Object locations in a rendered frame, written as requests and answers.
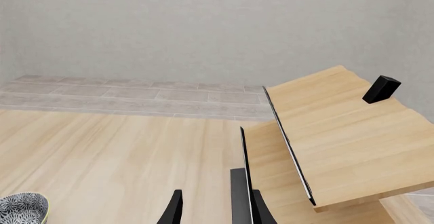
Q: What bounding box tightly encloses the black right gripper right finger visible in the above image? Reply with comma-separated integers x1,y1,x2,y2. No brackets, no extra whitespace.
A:
252,189,277,224

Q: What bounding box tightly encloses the small black block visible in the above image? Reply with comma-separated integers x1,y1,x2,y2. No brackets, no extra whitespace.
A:
361,75,402,105

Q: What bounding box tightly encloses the wooden drawer with dark front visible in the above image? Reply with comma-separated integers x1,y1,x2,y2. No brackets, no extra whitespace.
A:
239,118,315,224

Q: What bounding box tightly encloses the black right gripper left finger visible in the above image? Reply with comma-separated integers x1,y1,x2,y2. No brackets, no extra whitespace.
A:
156,189,184,224

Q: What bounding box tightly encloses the wooden cabinet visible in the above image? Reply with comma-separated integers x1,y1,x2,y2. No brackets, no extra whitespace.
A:
261,65,434,224

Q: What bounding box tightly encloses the patterned black and white bowl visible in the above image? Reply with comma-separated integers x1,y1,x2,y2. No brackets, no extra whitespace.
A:
0,192,50,224

